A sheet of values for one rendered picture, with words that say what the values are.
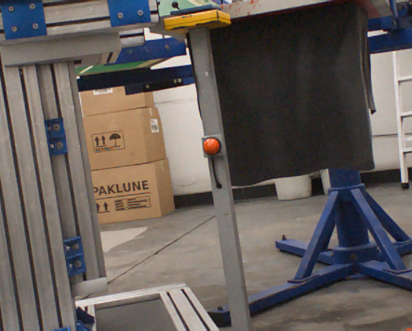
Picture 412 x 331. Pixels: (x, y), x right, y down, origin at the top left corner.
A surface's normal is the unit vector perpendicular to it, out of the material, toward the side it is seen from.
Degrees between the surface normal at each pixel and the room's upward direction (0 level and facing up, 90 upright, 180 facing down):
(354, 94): 89
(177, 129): 90
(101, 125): 89
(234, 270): 90
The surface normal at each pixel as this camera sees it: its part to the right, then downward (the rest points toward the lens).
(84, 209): 0.13, 0.04
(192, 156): -0.25, 0.09
